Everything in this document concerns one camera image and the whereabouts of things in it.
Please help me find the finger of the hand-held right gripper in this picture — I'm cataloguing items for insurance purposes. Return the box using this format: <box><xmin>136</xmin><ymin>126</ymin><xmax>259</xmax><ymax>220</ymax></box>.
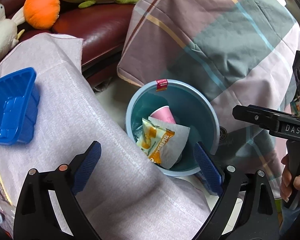
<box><xmin>232</xmin><ymin>104</ymin><xmax>282</xmax><ymax>133</ymax></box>

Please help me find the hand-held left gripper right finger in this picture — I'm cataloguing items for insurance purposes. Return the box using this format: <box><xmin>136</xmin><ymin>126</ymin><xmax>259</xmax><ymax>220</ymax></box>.
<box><xmin>190</xmin><ymin>141</ymin><xmax>280</xmax><ymax>240</ymax></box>

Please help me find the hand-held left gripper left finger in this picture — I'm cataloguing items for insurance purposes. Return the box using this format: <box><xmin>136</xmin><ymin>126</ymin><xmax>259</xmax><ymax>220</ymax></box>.
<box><xmin>13</xmin><ymin>141</ymin><xmax>102</xmax><ymax>240</ymax></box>

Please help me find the white paper tissue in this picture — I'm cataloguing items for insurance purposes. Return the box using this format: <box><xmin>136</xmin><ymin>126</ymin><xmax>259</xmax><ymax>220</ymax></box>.
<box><xmin>148</xmin><ymin>116</ymin><xmax>190</xmax><ymax>169</ymax></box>

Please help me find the yellow snack wrapper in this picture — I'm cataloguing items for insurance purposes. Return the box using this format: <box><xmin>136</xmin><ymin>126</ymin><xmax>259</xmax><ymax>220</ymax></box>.
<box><xmin>136</xmin><ymin>117</ymin><xmax>175</xmax><ymax>165</ymax></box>

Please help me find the pink paper cup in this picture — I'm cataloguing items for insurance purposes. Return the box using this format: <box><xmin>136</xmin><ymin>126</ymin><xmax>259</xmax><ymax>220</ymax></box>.
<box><xmin>150</xmin><ymin>106</ymin><xmax>177</xmax><ymax>124</ymax></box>

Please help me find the light blue round bin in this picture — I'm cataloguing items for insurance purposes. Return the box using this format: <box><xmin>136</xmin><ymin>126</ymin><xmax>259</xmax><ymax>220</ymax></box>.
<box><xmin>126</xmin><ymin>79</ymin><xmax>219</xmax><ymax>177</ymax></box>

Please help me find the blue plastic tray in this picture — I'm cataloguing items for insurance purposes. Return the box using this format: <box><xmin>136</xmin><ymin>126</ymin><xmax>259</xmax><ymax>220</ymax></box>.
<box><xmin>0</xmin><ymin>67</ymin><xmax>40</xmax><ymax>145</ymax></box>

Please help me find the person's right hand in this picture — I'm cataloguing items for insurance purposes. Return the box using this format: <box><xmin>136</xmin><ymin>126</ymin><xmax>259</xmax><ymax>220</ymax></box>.
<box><xmin>280</xmin><ymin>155</ymin><xmax>300</xmax><ymax>203</ymax></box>

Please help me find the plaid blanket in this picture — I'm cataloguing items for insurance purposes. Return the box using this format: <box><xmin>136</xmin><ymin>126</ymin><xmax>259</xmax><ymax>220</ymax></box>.
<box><xmin>117</xmin><ymin>0</ymin><xmax>300</xmax><ymax>205</ymax></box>

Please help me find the dark red leather sofa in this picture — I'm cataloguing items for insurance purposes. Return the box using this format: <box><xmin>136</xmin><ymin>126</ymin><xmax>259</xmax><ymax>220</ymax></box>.
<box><xmin>0</xmin><ymin>0</ymin><xmax>140</xmax><ymax>90</ymax></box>

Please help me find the white duck plush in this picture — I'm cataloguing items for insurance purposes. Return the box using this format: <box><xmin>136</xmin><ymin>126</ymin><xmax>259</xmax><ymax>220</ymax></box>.
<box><xmin>0</xmin><ymin>1</ymin><xmax>25</xmax><ymax>67</ymax></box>

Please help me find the orange carrot bunny plush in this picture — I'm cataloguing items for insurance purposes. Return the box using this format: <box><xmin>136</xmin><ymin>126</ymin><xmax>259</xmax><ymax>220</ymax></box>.
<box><xmin>24</xmin><ymin>0</ymin><xmax>61</xmax><ymax>29</ymax></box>

